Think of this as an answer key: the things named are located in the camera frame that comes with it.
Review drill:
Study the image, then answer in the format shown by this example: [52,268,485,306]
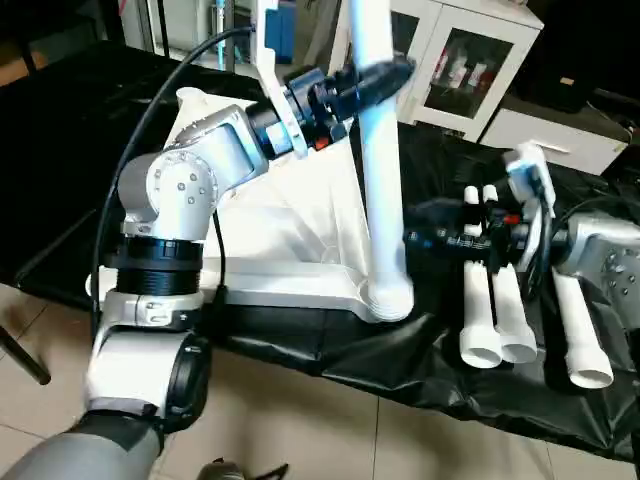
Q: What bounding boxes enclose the white plastic table leg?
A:
[552,268,615,390]
[458,184,504,369]
[343,0,417,324]
[482,184,541,365]

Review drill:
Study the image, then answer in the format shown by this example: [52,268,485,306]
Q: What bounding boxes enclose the white plastic table top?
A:
[85,87,403,323]

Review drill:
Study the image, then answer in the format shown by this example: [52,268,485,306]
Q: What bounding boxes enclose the white glass-door cabinet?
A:
[328,0,547,143]

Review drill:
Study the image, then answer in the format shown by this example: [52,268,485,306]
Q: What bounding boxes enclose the white drawer unit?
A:
[480,104,628,177]

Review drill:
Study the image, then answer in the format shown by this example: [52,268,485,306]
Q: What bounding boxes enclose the grey metal pole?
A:
[212,0,235,73]

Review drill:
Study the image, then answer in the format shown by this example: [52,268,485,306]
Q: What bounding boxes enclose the black low cabinet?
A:
[515,0,640,131]

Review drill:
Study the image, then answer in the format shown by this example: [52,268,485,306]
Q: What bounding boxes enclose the black plastic mat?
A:
[0,40,640,463]

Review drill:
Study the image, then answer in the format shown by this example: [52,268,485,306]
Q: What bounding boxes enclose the black metal table leg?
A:
[0,324,52,387]

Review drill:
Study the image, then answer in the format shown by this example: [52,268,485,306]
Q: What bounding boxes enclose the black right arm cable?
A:
[520,195,640,301]

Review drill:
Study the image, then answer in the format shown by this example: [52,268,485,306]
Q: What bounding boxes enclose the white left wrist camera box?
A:
[250,0,303,159]

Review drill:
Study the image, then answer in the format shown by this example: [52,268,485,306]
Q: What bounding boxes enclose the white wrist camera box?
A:
[250,0,303,159]
[500,142,557,233]

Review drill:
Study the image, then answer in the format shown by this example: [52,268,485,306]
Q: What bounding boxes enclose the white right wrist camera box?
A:
[500,142,557,233]

